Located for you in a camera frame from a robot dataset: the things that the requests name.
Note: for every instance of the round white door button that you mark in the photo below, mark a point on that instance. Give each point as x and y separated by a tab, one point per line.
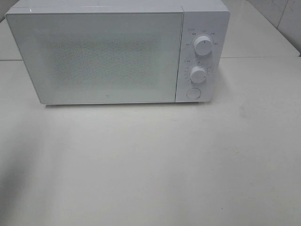
194	93

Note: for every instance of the white microwave knob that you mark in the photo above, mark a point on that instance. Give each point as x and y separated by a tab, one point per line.
198	74
203	44

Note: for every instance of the white microwave door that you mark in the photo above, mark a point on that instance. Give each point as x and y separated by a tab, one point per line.
100	58

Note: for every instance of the white microwave oven body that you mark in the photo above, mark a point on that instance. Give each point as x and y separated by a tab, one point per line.
198	17

